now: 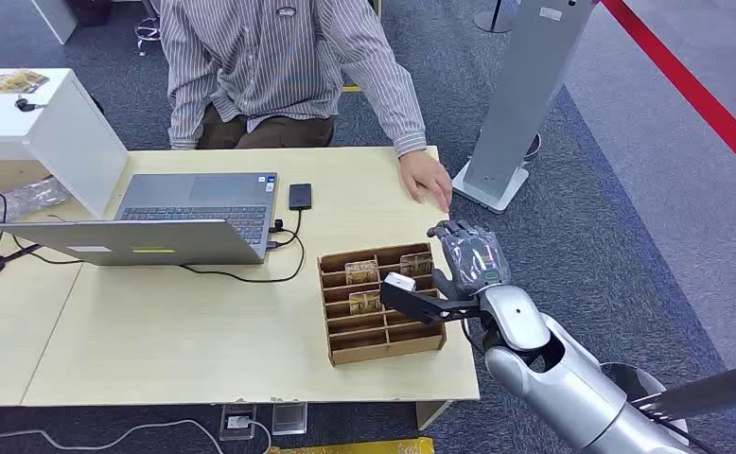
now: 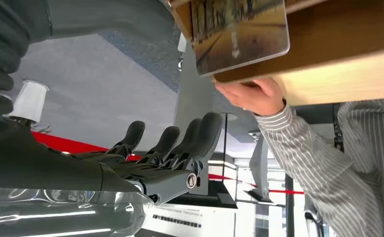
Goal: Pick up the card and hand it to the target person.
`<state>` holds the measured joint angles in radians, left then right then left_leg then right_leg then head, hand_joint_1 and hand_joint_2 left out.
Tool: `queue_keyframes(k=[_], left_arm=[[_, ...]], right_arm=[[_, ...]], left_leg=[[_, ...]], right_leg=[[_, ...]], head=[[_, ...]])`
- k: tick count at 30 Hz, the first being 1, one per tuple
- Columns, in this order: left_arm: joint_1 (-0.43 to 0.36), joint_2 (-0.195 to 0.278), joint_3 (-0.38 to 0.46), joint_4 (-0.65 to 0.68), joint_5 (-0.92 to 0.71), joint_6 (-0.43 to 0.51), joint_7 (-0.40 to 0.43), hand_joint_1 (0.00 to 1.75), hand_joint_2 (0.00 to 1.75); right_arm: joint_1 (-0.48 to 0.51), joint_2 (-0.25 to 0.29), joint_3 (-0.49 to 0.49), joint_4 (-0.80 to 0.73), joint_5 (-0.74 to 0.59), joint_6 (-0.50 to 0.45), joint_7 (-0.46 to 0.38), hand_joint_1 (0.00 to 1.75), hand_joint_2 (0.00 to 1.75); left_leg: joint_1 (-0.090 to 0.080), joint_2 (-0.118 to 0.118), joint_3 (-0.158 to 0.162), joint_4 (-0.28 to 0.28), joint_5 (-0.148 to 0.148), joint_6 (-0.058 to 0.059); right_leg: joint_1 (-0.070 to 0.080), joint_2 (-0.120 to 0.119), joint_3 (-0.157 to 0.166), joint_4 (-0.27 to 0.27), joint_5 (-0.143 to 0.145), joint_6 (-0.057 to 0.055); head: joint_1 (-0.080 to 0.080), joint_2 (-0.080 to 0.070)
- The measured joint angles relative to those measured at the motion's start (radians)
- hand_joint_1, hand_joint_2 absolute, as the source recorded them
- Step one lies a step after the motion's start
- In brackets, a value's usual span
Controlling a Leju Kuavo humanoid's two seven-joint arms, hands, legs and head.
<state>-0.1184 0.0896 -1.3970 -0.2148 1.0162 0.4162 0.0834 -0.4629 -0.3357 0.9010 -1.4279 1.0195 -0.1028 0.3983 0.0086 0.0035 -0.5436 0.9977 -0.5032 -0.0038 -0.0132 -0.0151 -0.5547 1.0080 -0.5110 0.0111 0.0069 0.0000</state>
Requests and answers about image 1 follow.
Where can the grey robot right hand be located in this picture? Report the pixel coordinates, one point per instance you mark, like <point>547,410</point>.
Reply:
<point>473,262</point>

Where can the person's left hand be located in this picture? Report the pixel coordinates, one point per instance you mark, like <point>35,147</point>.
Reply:
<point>425,178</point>

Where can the person's left forearm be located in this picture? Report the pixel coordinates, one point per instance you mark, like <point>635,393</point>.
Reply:
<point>380,88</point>

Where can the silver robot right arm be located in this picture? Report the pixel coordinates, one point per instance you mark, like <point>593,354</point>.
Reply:
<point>568,376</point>

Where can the brown printed card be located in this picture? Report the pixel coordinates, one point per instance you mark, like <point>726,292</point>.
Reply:
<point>417,264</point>
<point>365,303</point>
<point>362,272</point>

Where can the brown cardboard slotted card holder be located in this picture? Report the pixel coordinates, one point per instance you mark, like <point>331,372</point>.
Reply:
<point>374,332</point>

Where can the person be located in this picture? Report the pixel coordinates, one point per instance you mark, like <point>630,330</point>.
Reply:
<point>268,69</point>

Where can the yellow printed card in sleeve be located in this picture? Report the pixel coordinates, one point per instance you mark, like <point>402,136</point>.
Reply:
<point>18,81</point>

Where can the black smartphone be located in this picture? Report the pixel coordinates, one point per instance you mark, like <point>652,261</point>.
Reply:
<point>300,197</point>

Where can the grey standing pillar with base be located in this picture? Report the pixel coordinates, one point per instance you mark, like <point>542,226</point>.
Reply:
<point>525,94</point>

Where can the wooden desk leg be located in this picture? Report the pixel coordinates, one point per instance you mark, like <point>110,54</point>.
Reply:
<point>432,415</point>

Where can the round stanchion base with pole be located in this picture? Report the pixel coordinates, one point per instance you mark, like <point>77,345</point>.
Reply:
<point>494,19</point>

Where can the yellow patterned strip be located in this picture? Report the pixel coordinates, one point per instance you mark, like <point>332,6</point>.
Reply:
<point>368,447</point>

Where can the grey open laptop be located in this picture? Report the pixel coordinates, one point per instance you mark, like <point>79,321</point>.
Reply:
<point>192,216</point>

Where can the clear floor socket cover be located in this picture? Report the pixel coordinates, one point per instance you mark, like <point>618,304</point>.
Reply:
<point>289,418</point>

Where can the dark grey pole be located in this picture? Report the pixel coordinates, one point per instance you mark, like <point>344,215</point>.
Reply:
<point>719,391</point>

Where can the red barrier belt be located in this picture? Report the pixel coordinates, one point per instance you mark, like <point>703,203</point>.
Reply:
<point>694,91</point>

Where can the floor power socket with plug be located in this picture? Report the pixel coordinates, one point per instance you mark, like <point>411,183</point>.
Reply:
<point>237,422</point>

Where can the chrome stool base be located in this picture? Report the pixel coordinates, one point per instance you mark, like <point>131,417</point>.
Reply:
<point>148,28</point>

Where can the white box cabinet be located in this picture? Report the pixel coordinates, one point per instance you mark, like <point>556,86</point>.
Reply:
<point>61,138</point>

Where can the clear plastic water bottle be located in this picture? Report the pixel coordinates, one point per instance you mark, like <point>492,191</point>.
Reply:
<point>26,199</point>

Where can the white furniture panel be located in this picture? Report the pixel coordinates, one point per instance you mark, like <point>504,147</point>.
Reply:
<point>58,17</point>

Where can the small black clip device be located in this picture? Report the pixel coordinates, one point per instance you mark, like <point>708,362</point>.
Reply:
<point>26,105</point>

